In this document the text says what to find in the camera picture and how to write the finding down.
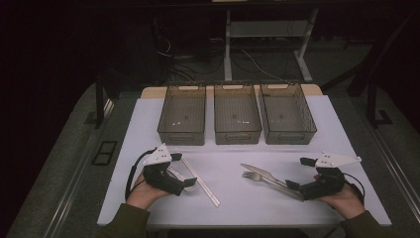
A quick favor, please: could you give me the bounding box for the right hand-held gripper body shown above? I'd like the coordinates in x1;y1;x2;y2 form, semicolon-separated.
300;151;362;201

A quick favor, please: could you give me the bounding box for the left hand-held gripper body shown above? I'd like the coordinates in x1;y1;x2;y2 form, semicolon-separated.
142;143;186;196

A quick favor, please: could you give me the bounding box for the metal table knife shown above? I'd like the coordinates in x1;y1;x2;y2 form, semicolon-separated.
240;163;306;199

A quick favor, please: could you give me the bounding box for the metal fork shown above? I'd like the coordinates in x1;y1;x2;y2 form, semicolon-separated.
242;171;305;202

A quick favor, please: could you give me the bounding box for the smoky clear plastic bin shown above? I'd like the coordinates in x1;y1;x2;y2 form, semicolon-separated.
213;82;263;146
260;81;318;146
157;83;207;147

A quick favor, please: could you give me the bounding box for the person's left hand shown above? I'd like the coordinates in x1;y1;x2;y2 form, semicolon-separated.
126;173;172;211

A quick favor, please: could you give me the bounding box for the person's right hand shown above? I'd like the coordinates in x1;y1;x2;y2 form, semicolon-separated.
316;184;366;221

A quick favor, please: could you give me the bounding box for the white table sheet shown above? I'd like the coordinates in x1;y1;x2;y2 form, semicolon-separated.
97;94;392;227

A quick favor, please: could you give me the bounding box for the black metal stand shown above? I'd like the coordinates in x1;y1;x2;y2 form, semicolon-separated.
346;13;394;128

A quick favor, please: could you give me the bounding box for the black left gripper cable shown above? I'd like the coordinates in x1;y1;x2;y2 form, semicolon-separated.
124;148;158;201

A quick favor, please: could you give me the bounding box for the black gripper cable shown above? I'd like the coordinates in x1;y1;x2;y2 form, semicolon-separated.
343;172;367;204
124;148;158;201

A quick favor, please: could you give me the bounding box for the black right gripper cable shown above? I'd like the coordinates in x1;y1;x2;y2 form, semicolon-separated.
343;172;367;204

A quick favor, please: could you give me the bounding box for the bundle of black floor cables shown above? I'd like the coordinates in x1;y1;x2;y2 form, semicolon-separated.
155;33;226;83

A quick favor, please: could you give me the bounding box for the white floor cable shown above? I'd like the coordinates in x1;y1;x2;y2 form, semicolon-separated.
242;49;285;82

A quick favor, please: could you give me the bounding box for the white metal desk frame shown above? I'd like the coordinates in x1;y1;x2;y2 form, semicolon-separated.
223;8;320;83

